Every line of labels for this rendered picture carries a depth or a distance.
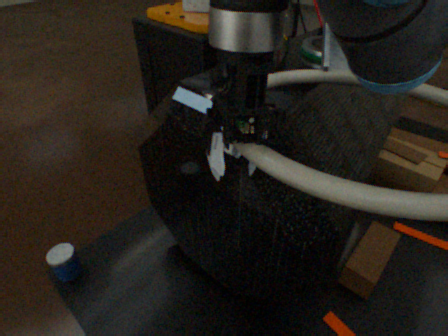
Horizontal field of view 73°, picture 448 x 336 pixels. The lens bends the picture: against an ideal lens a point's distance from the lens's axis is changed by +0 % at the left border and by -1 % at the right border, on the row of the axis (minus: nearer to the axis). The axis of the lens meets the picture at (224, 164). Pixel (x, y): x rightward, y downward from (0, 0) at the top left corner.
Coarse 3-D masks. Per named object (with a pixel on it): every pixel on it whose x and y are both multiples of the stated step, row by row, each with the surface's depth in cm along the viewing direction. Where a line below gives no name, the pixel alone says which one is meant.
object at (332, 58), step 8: (328, 32) 76; (328, 40) 74; (328, 48) 73; (336, 48) 80; (328, 56) 71; (336, 56) 78; (344, 56) 77; (328, 64) 69; (336, 64) 76; (344, 64) 76
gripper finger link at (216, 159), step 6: (216, 132) 45; (216, 138) 45; (216, 144) 46; (222, 144) 44; (216, 150) 46; (222, 150) 44; (210, 156) 47; (216, 156) 46; (222, 156) 44; (210, 162) 47; (216, 162) 46; (222, 162) 44; (216, 168) 46; (222, 168) 43; (216, 174) 49; (222, 174) 44
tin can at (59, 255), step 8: (56, 248) 122; (64, 248) 122; (72, 248) 122; (48, 256) 119; (56, 256) 119; (64, 256) 119; (72, 256) 120; (56, 264) 117; (64, 264) 118; (72, 264) 121; (80, 264) 127; (56, 272) 120; (64, 272) 120; (72, 272) 123; (80, 272) 127; (64, 280) 124
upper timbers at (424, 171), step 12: (408, 144) 167; (384, 156) 159; (396, 156) 159; (432, 156) 159; (384, 168) 160; (396, 168) 155; (408, 168) 151; (420, 168) 151; (432, 168) 151; (444, 168) 152; (396, 180) 158; (408, 180) 154; (420, 180) 150; (432, 180) 146
